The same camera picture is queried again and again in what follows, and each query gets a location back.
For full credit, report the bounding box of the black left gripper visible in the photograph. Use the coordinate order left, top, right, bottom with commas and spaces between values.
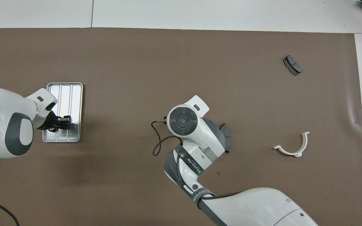
38, 110, 74, 131

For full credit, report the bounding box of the silver metal tray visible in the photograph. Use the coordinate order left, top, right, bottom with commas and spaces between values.
42, 83, 84, 143

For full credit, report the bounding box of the brown table mat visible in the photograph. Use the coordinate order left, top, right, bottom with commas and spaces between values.
0, 28, 362, 226

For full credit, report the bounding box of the long grey brake pad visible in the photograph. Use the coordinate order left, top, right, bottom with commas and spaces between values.
220, 123, 232, 153

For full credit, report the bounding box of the short grey brake pad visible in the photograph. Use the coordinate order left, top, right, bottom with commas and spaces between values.
282, 55, 303, 76

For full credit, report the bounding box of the white half-ring clamp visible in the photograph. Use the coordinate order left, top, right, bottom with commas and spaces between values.
273, 132, 310, 157

